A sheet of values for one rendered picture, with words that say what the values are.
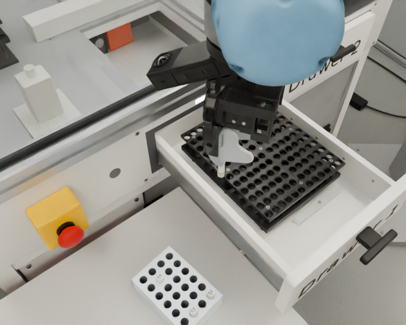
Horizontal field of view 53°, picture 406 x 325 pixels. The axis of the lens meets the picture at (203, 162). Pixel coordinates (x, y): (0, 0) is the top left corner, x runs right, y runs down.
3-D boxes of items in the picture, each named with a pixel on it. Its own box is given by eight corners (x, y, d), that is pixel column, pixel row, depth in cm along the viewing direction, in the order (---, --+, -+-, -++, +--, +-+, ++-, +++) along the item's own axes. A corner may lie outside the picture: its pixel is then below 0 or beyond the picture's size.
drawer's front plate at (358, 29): (361, 54, 99) (376, 13, 90) (278, 106, 87) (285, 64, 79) (356, 51, 100) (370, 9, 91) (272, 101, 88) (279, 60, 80)
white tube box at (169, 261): (222, 304, 66) (223, 295, 63) (185, 342, 63) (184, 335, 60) (170, 255, 72) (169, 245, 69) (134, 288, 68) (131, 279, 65)
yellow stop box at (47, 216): (93, 229, 66) (82, 206, 60) (52, 255, 63) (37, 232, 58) (78, 209, 69) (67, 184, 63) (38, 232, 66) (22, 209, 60)
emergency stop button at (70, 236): (89, 240, 63) (82, 227, 60) (65, 255, 62) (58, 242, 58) (79, 227, 65) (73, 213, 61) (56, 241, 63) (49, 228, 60)
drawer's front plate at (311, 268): (398, 210, 71) (425, 172, 62) (281, 315, 59) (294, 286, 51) (389, 204, 72) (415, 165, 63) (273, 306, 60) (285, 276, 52)
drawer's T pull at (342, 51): (355, 50, 87) (357, 44, 86) (332, 64, 84) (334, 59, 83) (342, 42, 88) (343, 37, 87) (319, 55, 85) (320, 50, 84)
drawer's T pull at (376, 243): (396, 236, 59) (399, 232, 58) (364, 267, 56) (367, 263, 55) (376, 220, 60) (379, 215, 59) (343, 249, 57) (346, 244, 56)
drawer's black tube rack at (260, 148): (336, 185, 72) (345, 162, 67) (264, 241, 65) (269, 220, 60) (251, 116, 83) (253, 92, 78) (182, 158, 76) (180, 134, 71)
